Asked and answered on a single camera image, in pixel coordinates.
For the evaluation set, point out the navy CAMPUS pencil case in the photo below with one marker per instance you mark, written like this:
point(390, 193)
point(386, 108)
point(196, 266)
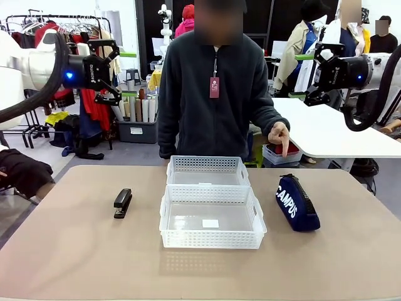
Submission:
point(297, 210)

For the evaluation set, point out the grey stool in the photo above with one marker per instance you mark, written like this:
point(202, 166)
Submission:
point(132, 75)

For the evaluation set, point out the yellow cloth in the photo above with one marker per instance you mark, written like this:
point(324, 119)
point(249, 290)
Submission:
point(56, 118)

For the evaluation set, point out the black clothes pile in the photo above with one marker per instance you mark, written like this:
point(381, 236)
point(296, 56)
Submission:
point(78, 138)

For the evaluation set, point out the skin-coloured mannequin part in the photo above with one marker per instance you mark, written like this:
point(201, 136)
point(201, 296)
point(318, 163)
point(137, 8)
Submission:
point(391, 127)

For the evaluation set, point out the grey storage bin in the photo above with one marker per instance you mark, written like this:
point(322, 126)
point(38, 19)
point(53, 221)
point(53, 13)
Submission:
point(138, 131)

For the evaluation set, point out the red hanging dress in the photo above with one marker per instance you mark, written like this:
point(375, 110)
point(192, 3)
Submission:
point(95, 113)

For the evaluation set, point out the brown paper roll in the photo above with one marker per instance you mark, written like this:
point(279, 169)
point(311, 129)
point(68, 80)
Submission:
point(138, 111)

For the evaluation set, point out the seated person in black clothes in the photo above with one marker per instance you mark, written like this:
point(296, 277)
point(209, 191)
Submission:
point(25, 172)

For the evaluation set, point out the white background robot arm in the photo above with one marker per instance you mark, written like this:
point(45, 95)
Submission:
point(165, 28)

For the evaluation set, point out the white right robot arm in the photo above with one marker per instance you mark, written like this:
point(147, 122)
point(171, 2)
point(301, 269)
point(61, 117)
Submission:
point(380, 70)

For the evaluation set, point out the white label sticker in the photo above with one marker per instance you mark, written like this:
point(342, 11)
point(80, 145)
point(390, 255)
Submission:
point(210, 223)

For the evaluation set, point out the person in red hood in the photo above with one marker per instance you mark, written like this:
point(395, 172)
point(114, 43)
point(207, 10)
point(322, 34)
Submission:
point(185, 25)

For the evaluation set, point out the person in dark fleece jacket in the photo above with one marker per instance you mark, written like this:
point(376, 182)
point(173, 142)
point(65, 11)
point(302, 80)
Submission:
point(203, 119)

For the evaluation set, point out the green frame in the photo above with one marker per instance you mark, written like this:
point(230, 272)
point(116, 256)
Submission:
point(258, 158)

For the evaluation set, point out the white crate with red cloth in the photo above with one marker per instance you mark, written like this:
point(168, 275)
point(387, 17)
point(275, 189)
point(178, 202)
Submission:
point(277, 156)

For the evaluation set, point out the grey paper roll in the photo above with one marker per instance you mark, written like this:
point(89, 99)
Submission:
point(132, 109)

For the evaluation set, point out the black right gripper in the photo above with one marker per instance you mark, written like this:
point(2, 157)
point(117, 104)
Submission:
point(347, 73)

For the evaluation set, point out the white photo reflector panel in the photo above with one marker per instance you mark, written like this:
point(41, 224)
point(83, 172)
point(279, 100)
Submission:
point(391, 108)

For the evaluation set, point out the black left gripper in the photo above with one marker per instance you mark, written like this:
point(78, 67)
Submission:
point(87, 73)

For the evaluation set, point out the person in white navy top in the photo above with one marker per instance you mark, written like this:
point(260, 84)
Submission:
point(347, 37)

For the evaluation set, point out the slanted white paper roll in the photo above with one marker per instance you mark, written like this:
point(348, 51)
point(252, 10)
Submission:
point(117, 113)

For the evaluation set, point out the white perforated plastic basket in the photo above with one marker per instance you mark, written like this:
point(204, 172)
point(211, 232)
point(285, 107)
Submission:
point(213, 238)
point(203, 163)

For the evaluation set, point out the person in black shirt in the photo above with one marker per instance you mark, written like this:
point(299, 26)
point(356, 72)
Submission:
point(383, 40)

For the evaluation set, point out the person's left hand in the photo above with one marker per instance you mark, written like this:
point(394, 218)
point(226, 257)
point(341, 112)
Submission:
point(280, 133)

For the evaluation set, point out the mannequin with beige coat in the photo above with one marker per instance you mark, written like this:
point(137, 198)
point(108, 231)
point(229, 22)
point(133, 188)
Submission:
point(294, 53)

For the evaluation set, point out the white work table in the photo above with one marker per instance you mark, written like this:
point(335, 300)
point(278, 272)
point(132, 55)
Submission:
point(329, 135)

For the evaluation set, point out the black stapler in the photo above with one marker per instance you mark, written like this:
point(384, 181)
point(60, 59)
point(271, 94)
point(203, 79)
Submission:
point(122, 200)

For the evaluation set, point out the black clothes rack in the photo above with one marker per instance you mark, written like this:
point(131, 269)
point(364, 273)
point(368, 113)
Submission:
point(106, 22)

